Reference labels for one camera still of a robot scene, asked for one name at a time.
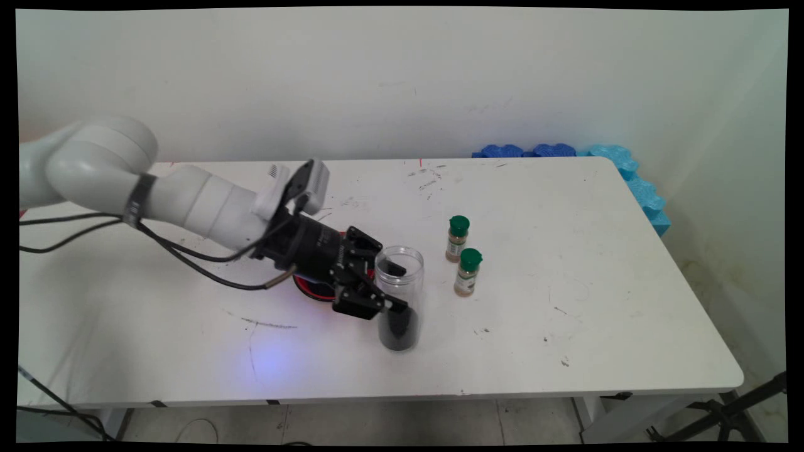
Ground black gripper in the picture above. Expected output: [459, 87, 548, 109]
[253, 211, 409, 321]

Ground clear plastic jar black grains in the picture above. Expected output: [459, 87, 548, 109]
[375, 246, 425, 352]

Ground red bowl with black grains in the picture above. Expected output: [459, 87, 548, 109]
[292, 232, 379, 303]

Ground spice bottle green cap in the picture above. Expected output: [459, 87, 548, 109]
[454, 248, 483, 298]
[445, 215, 470, 264]

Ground white table leg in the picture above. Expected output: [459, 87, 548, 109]
[575, 395, 692, 443]
[97, 408, 133, 440]

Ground black tripod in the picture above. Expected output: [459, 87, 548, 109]
[647, 370, 787, 443]

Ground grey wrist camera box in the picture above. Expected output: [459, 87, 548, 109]
[254, 159, 330, 220]

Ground black velcro strap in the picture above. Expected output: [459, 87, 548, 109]
[122, 173, 156, 228]

